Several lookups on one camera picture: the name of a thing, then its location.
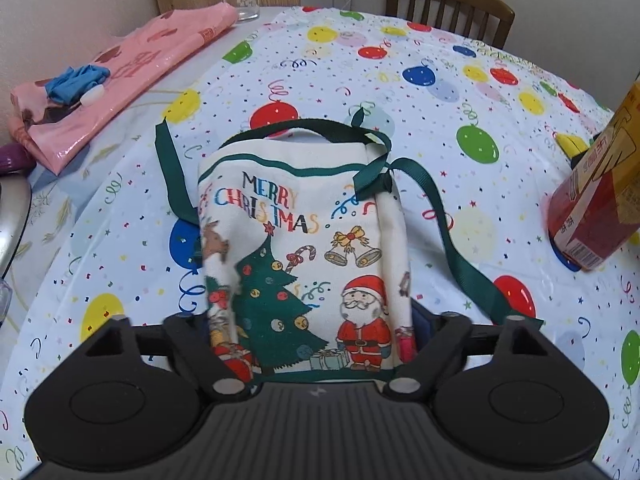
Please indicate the balloon print tablecloth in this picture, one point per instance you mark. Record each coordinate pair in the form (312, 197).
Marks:
(450, 125)

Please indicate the christmas print tote bag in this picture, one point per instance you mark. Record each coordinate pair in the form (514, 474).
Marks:
(300, 260)

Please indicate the blue cloth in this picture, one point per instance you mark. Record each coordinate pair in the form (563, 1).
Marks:
(75, 80)

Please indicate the small white cap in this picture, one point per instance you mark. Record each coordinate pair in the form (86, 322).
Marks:
(92, 95)

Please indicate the silver metal object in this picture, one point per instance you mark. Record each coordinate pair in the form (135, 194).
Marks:
(12, 225)

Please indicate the wooden chair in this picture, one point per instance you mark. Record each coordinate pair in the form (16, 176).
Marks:
(450, 2)

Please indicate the pink plastic bag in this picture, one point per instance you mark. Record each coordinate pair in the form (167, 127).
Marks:
(150, 65)

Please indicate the purple object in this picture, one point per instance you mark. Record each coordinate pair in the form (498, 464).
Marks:
(15, 157)

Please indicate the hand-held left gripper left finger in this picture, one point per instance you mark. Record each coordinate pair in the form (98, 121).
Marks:
(190, 342)

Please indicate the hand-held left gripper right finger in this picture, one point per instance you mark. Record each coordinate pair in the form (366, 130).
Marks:
(424, 331)

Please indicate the red and yellow carton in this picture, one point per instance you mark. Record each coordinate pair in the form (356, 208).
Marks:
(600, 195)

